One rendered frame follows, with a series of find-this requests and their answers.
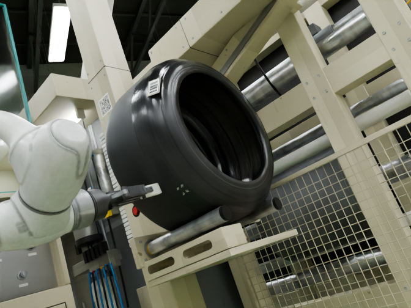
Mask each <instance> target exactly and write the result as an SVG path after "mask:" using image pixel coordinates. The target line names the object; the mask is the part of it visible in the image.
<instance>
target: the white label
mask: <svg viewBox="0 0 411 308"><path fill-rule="evenodd" d="M159 92H160V77H159V78H157V79H154V80H152V81H149V84H148V91H147V97H149V96H151V95H154V94H157V93H159Z"/></svg>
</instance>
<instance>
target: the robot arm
mask: <svg viewBox="0 0 411 308"><path fill-rule="evenodd" d="M0 139H2V140H3V141H4V142H5V143H6V144H7V145H8V146H9V149H10V150H9V154H8V161H9V163H10V164H11V166H12V168H13V171H14V173H15V175H16V178H17V182H18V183H19V184H20V187H19V188H18V190H17V191H16V193H15V194H14V195H12V196H11V198H10V200H7V201H4V202H1V203H0V251H17V250H22V249H29V248H33V247H36V246H40V245H43V244H46V243H49V242H51V241H54V240H56V239H58V238H60V237H61V236H63V235H64V234H66V233H70V232H74V231H75V230H79V229H83V228H85V227H89V226H90V225H91V224H92V223H93V222H95V221H98V220H101V219H103V218H105V217H106V215H107V213H108V211H110V210H112V209H115V208H118V207H122V206H124V205H128V204H132V203H133V202H134V201H136V200H139V198H140V199H145V198H147V197H152V196H156V195H159V194H161V193H162V191H161V189H160V187H159V184H158V183H155V184H152V185H147V186H144V185H136V186H122V187H121V188H120V190H118V191H108V192H106V194H105V193H103V192H102V191H101V190H99V189H90V190H87V191H85V190H83V189H81V187H82V185H83V183H84V180H85V178H86V175H87V172H88V170H89V166H90V163H91V157H92V142H91V138H90V136H89V134H88V132H87V131H86V130H85V129H84V128H83V127H82V126H81V125H80V124H78V123H76V122H74V121H72V120H68V119H56V120H52V121H50V122H48V123H46V124H44V125H39V126H35V125H33V124H31V123H30V122H28V121H27V120H25V119H23V118H21V117H19V116H17V115H15V114H12V113H9V112H5V111H0Z"/></svg>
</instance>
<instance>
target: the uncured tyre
mask: <svg viewBox="0 0 411 308"><path fill-rule="evenodd" d="M159 77H160V92H159V93H156V94H154V95H151V96H149V97H147V91H148V84H149V81H152V80H154V79H157V78H159ZM106 151H107V154H108V159H109V163H110V165H111V168H112V170H113V173H114V176H115V178H116V180H117V182H118V184H119V185H120V187H122V186H136V185H144V186H147V185H152V184H155V183H158V184H159V187H160V189H161V191H162V193H161V194H159V195H156V196H152V197H147V198H145V199H140V198H139V200H136V201H134V202H133V203H132V204H133V205H134V206H135V207H136V208H137V209H138V210H139V211H140V212H141V213H142V214H143V215H144V216H145V217H147V218H148V219H150V220H151V221H152V222H154V223H155V224H156V225H158V226H160V227H162V228H164V229H166V230H168V231H173V230H175V229H177V228H179V227H181V226H183V225H185V224H187V223H188V222H190V221H192V220H194V219H196V218H198V217H200V216H202V215H204V214H206V213H208V212H210V211H212V210H214V209H216V208H218V207H220V206H222V205H225V206H227V207H228V208H229V209H230V211H231V213H232V217H231V219H230V220H229V221H227V222H224V223H222V224H220V225H218V226H216V227H214V228H212V229H210V230H208V231H205V232H203V233H201V234H200V235H202V234H207V233H209V232H212V231H214V230H216V229H218V228H220V227H224V226H226V225H228V224H230V223H232V222H234V221H237V220H239V219H241V218H243V217H245V216H248V215H250V214H251V213H253V212H254V211H255V210H256V209H258V208H259V207H260V206H261V205H262V204H263V203H264V201H265V200H266V198H267V196H268V194H269V191H270V187H271V184H272V178H273V170H274V162H273V153H272V148H271V145H270V141H269V138H268V136H267V133H266V130H265V128H264V126H263V124H262V122H261V120H260V118H259V116H258V114H257V113H256V111H255V110H254V108H253V107H252V105H251V103H250V102H249V101H248V100H247V98H246V97H245V96H244V94H243V93H242V92H241V91H240V90H239V89H238V88H237V87H236V86H235V85H234V84H233V83H232V82H231V81H230V80H229V79H227V77H225V76H224V75H223V74H221V73H220V72H218V71H217V70H215V69H214V68H212V67H210V66H208V65H206V64H203V63H200V62H196V61H192V60H185V59H170V60H166V61H164V62H162V63H160V64H157V65H155V66H154V67H152V68H151V69H150V70H149V71H148V72H147V73H146V74H145V75H144V76H142V77H141V78H140V79H139V80H138V81H137V82H136V83H135V84H134V85H133V86H132V87H131V88H130V89H128V90H127V91H126V93H124V94H123V96H121V97H120V99H118V101H117V102H116V104H115V105H114V107H113V110H112V111H111V113H110V116H109V119H108V122H107V126H106ZM181 182H182V183H183V184H184V185H185V186H186V187H187V188H188V189H189V190H190V191H191V193H189V194H188V195H187V196H185V197H184V196H183V195H181V194H180V193H179V192H178V191H177V190H176V189H175V188H174V187H175V186H177V185H178V184H179V183H181Z"/></svg>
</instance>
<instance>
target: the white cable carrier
mask: <svg viewBox="0 0 411 308"><path fill-rule="evenodd" d="M99 138H100V141H101V145H102V148H103V152H104V155H106V156H105V159H107V160H106V162H107V166H109V167H108V170H109V173H110V177H112V178H111V181H112V184H113V188H115V189H114V191H118V190H119V187H118V184H117V180H116V178H115V176H114V173H113V170H112V168H111V165H110V163H109V159H108V154H107V151H106V141H105V137H104V134H103V133H101V134H100V135H99ZM119 210H120V211H121V213H120V214H121V215H123V216H122V219H124V218H125V219H124V220H123V223H125V222H126V223H125V224H124V227H125V231H127V232H126V235H128V236H127V238H128V239H130V238H131V239H132V238H133V236H132V233H131V229H130V225H129V223H128V218H127V214H126V212H125V208H124V206H122V207H121V208H120V209H119ZM127 226H128V227H127Z"/></svg>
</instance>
